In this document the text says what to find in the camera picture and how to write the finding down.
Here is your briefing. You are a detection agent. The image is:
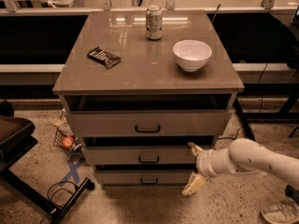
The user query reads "black floor cable right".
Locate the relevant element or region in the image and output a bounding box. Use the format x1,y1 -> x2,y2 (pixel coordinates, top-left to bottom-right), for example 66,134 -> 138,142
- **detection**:
217,126 -> 244,142

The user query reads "blue tape cross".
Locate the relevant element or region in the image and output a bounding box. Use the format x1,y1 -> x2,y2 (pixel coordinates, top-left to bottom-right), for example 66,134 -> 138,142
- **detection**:
60,158 -> 85,186

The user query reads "white bowl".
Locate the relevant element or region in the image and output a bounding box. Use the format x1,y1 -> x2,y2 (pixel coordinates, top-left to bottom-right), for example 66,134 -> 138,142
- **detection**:
173,40 -> 212,72

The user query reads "black table leg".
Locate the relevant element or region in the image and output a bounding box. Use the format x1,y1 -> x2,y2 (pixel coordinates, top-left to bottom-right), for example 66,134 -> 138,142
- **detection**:
234,99 -> 255,140

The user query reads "wire basket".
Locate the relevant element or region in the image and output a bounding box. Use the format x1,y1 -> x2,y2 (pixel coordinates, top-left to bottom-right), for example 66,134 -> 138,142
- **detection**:
53,130 -> 82,157

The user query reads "grey sneaker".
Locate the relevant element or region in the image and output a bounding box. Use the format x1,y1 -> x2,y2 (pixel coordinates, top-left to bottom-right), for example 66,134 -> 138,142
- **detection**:
261,199 -> 299,224

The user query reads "red apple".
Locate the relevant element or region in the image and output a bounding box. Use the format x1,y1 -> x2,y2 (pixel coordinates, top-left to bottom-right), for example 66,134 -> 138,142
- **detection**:
62,136 -> 75,149

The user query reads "black floor cable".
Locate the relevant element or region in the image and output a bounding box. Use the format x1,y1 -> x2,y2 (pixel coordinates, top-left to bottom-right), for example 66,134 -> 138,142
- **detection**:
38,180 -> 79,224
217,126 -> 244,142

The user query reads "grey drawer cabinet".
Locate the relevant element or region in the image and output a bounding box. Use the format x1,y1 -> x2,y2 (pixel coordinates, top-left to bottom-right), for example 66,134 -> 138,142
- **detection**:
51,10 -> 245,189

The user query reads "black floor cable left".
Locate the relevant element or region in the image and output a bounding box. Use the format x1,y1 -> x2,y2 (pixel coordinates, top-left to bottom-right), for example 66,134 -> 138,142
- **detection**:
38,180 -> 79,224

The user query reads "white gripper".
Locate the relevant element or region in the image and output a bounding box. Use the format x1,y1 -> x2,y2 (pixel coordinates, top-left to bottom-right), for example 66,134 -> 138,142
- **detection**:
182,142 -> 224,196

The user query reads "black chair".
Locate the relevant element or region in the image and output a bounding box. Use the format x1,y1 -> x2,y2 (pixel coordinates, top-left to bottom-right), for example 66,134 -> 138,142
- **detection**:
0,100 -> 37,171

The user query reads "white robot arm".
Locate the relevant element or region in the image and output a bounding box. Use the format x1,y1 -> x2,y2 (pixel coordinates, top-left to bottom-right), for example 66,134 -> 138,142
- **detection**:
182,138 -> 299,196

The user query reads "dark snack bar wrapper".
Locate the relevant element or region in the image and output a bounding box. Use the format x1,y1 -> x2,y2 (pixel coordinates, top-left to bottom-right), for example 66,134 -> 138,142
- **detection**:
87,47 -> 121,69

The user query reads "silver soda can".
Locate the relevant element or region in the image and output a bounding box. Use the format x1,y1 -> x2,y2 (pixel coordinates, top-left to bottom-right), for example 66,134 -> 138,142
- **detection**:
146,5 -> 163,40

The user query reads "grey drawer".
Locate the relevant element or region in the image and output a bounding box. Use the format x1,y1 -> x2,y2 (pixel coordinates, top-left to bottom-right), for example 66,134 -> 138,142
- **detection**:
66,94 -> 231,137
82,136 -> 216,165
94,163 -> 195,186

